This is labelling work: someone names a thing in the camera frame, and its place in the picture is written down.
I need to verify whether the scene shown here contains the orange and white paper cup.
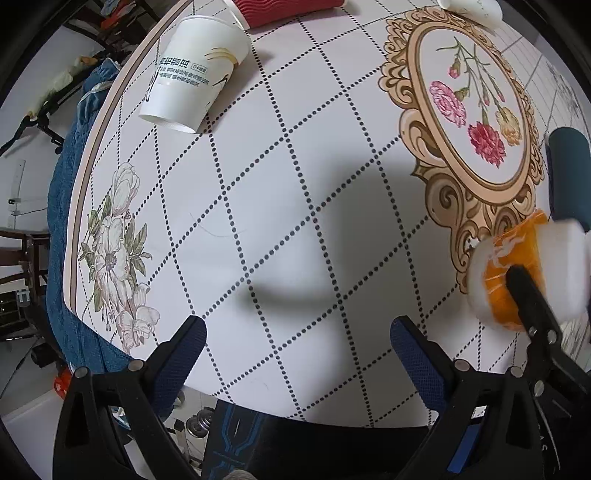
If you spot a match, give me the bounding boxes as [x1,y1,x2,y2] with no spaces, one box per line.
[467,210,590,331]

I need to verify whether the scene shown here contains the dark teal cylindrical cup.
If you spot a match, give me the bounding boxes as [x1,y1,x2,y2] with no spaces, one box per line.
[546,127,591,232]

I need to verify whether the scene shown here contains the white paper cup far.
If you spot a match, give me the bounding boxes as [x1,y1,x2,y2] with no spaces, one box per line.
[437,0,503,30]

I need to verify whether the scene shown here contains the white printed paper cup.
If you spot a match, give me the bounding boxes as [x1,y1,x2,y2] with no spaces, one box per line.
[139,15,250,134]

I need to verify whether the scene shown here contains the red ribbed paper cup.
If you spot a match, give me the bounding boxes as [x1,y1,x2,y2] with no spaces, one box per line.
[224,0,346,30]

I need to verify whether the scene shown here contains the blue quilted blanket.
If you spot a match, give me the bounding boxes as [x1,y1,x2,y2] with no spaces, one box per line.
[45,59,130,374]

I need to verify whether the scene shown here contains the floral patterned tablecloth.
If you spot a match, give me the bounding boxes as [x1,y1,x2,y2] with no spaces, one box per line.
[63,1,590,427]

